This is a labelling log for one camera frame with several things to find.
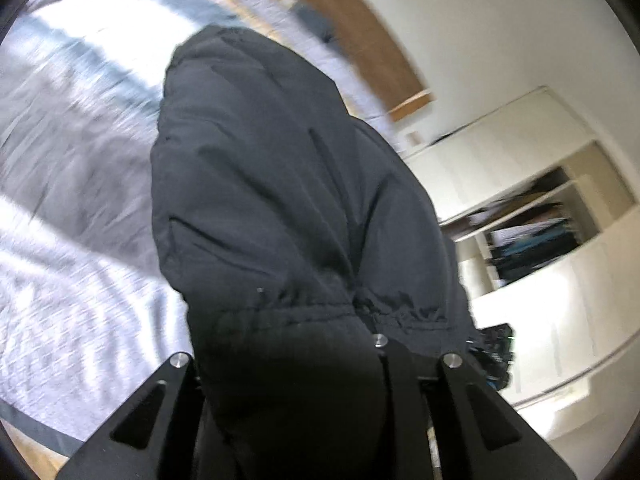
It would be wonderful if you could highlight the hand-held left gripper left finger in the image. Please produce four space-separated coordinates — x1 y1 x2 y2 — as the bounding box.
55 352 221 480

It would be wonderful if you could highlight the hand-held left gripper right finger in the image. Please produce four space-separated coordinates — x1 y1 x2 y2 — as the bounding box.
372 332 578 480

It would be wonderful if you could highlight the black puffer coat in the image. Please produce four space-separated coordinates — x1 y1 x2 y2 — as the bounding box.
150 25 477 480

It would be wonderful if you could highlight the row of hanging clothes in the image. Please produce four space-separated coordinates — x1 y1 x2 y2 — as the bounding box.
470 200 585 287

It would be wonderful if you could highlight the white wardrobe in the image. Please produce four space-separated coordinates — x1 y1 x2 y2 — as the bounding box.
404 85 640 411

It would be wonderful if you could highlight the bed with striped duvet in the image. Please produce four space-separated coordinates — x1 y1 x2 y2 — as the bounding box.
0 0 401 457

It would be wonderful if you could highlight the wooden bed headboard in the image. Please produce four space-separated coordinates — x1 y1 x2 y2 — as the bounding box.
260 0 437 123

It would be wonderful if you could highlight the blue striped pillow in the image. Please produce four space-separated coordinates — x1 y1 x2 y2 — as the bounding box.
295 2 337 43

